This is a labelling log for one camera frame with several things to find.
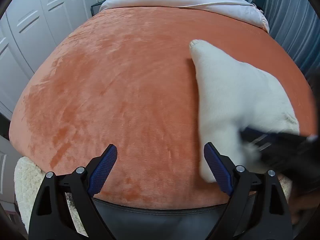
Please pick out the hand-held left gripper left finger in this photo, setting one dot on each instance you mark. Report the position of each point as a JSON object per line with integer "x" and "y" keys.
{"x": 102, "y": 171}

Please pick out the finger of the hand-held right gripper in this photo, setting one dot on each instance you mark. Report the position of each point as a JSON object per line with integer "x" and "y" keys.
{"x": 260, "y": 136}

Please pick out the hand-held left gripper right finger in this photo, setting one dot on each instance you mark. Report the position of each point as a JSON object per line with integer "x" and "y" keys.
{"x": 220, "y": 172}

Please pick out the white cardigan with red buttons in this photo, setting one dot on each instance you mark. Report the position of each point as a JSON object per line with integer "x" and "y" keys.
{"x": 225, "y": 92}

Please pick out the orange plush blanket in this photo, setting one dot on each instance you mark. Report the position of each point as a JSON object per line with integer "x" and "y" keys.
{"x": 112, "y": 105}

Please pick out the white fluffy rug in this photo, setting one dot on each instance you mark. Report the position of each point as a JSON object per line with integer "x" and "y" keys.
{"x": 25, "y": 180}

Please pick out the white panelled door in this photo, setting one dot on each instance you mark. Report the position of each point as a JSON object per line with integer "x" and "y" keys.
{"x": 5, "y": 170}

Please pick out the grey-blue curtain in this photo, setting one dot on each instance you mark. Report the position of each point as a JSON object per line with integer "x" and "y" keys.
{"x": 292, "y": 17}

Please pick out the dark nightstand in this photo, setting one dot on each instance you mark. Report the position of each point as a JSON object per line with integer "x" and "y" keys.
{"x": 95, "y": 10}

